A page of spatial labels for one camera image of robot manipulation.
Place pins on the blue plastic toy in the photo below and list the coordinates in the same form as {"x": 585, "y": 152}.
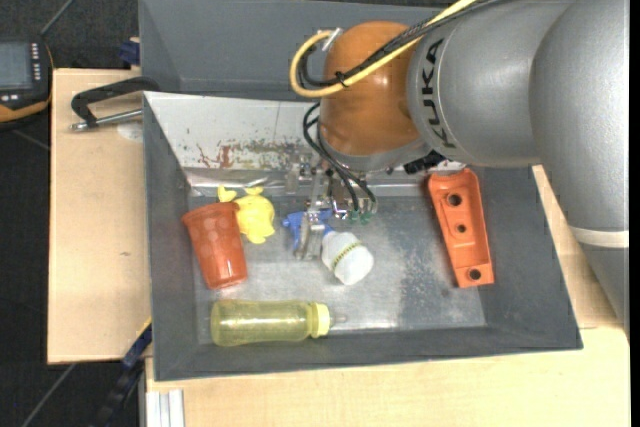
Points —
{"x": 292, "y": 222}

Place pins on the yellow toy animal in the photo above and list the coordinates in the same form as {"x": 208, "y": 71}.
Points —
{"x": 255, "y": 217}

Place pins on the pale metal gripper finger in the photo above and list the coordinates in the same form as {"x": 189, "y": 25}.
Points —
{"x": 318, "y": 240}
{"x": 301, "y": 242}

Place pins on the grey metal bin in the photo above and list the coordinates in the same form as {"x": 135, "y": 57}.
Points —
{"x": 220, "y": 45}

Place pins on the yellow baby bottle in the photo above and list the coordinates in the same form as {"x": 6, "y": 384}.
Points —
{"x": 260, "y": 322}

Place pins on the pale wood flat board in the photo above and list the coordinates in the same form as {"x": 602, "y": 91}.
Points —
{"x": 95, "y": 225}

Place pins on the orange plastic cup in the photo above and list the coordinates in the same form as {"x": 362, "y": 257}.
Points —
{"x": 217, "y": 245}

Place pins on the black cylinder on white bracket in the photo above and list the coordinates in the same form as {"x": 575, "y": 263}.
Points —
{"x": 424, "y": 163}

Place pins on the orange block with holes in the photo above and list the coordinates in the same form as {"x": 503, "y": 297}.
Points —
{"x": 462, "y": 235}

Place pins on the white plastic bottle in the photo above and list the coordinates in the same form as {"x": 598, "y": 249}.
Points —
{"x": 347, "y": 260}

